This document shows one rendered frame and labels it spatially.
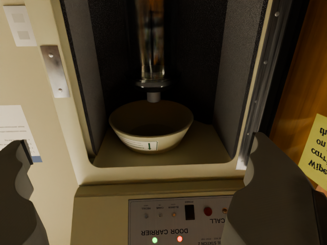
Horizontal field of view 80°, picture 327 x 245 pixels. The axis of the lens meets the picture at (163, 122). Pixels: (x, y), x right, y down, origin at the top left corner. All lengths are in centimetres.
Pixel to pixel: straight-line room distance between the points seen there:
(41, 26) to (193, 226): 37
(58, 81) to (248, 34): 28
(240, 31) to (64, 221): 121
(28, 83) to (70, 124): 54
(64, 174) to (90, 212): 66
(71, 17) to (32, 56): 50
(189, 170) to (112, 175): 14
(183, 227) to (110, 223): 13
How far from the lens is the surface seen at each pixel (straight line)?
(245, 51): 33
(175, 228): 38
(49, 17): 30
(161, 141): 35
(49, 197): 118
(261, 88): 33
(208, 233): 39
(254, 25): 32
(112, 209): 38
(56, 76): 31
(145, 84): 34
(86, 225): 40
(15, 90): 89
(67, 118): 33
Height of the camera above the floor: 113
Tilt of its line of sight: 29 degrees up
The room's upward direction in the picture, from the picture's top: 180 degrees clockwise
